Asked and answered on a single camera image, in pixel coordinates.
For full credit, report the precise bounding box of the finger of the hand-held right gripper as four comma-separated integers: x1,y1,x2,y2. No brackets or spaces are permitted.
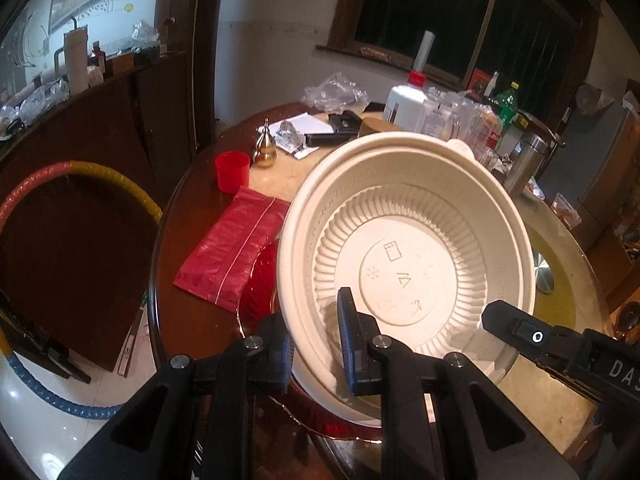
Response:
482,300,587,377

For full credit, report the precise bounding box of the white roll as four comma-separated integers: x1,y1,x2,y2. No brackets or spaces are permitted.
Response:
412,30,436,73

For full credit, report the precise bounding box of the clear plastic packaging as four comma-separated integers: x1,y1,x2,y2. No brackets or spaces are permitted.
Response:
422,87,503,161

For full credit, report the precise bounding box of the gold gourd ornament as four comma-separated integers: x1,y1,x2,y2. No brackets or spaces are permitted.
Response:
252,119,278,168

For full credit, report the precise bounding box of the tall white tumbler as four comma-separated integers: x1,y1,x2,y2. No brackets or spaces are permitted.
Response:
52,27,91,97

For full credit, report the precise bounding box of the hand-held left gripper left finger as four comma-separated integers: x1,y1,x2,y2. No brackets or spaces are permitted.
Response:
57,312,296,480

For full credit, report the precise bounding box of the green plastic bottle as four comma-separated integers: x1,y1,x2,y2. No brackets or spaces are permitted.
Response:
492,81,521,151

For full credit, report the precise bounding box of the black metal stand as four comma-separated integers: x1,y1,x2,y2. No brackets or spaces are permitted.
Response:
0,290,91,383

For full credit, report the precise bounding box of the grey cabinet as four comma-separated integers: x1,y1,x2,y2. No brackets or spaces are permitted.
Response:
540,80,640,256

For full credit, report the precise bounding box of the clear snack bag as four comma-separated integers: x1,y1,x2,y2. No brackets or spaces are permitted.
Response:
550,192,583,231

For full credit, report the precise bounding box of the silver foil wrapper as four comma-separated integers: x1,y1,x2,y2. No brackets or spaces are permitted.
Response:
276,121,307,153

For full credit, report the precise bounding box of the dark wooden cabinet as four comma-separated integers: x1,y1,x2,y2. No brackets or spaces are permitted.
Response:
0,52,198,373

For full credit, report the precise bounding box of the multicoloured hula hoop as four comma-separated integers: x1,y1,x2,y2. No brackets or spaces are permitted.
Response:
0,160,163,421

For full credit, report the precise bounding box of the steel thermos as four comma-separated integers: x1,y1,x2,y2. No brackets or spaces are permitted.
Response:
504,132,548,200

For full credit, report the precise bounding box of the glass turntable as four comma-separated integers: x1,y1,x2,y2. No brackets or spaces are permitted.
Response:
520,195,611,326

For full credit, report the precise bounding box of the red patterned plate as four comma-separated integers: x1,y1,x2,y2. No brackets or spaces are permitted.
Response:
239,240,386,443

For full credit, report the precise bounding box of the red plastic cup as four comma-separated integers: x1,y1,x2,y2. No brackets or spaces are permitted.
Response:
215,151,251,194

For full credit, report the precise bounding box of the white jug with red cap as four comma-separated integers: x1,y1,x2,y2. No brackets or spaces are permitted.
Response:
384,71,428,133

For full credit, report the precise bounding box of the white disposable bowl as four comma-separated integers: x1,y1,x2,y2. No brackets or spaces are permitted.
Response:
277,132,537,429

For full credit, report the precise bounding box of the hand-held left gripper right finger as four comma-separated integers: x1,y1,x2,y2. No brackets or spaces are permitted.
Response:
336,287,583,480

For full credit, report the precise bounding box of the white paper sheet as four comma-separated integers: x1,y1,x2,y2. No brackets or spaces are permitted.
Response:
280,112,336,161

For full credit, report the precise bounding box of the red box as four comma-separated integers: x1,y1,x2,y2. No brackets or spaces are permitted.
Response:
467,68,493,98

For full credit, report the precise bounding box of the crumpled clear plastic bag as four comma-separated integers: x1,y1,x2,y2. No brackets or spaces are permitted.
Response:
301,72,370,113

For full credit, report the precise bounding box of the red plastic bag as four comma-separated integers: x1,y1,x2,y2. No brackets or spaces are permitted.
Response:
172,186,292,313

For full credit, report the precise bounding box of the brown cork lidded jar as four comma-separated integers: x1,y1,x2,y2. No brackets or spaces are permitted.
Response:
360,116,401,136

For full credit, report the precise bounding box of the dark wooden framed window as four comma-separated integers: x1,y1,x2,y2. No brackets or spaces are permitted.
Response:
327,0,603,106

